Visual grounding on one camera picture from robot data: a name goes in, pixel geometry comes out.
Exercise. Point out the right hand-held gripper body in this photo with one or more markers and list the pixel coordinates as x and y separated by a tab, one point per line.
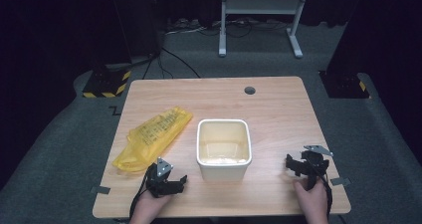
315	166

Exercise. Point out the yellow plastic trash bag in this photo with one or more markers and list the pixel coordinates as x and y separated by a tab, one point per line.
152	139

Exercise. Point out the person's right hand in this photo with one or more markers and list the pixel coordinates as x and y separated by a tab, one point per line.
313	204

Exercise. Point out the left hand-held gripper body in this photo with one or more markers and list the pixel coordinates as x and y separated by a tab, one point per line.
158	184

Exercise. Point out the grey tape piece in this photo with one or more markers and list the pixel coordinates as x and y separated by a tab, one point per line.
100	190
340	181

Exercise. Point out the cream plastic bin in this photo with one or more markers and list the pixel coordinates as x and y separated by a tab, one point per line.
224	151

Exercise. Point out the black yellow striped stand base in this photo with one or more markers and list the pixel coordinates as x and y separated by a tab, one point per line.
345	84
106	84

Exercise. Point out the grey metal stand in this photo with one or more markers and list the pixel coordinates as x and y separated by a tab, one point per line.
262	6

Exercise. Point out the person's left hand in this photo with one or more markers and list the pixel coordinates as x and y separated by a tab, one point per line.
149	205

